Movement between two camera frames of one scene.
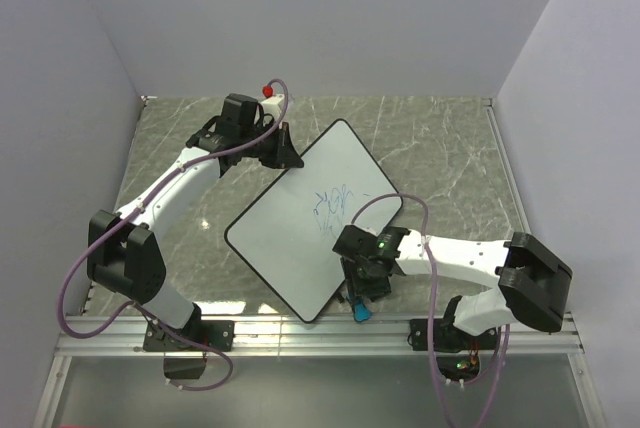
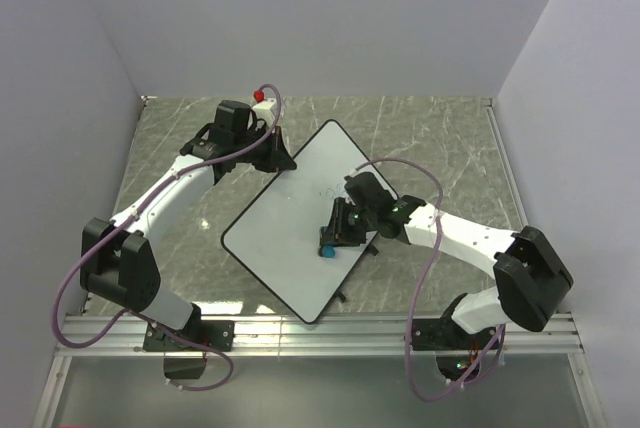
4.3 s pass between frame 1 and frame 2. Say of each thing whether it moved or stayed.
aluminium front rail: stayed
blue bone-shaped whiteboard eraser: moved
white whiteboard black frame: stayed
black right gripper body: moved
